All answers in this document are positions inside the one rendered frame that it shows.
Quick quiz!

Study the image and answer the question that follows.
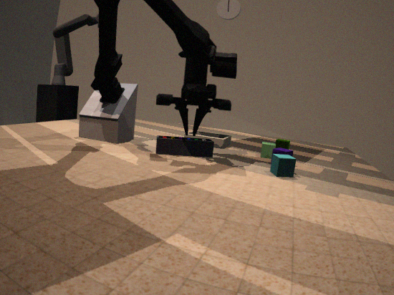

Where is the teal block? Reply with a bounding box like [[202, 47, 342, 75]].
[[270, 154, 296, 178]]

